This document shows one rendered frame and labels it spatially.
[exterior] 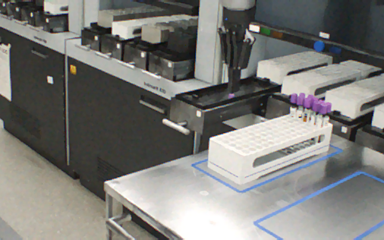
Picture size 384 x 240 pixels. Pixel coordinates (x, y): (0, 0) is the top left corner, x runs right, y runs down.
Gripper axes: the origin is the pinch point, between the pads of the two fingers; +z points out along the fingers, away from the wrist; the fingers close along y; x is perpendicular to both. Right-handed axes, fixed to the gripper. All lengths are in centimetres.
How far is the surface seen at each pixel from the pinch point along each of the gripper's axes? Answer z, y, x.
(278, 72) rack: 5.4, 6.5, -24.7
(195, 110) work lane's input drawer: 7.7, 3.4, 10.6
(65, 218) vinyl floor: 89, 86, 17
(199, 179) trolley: 2.2, -31.7, 37.2
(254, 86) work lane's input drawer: 9.9, 10.5, -18.7
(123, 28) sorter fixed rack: 6, 77, -11
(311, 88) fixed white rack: 4.1, -10.4, -20.8
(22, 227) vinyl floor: 88, 89, 37
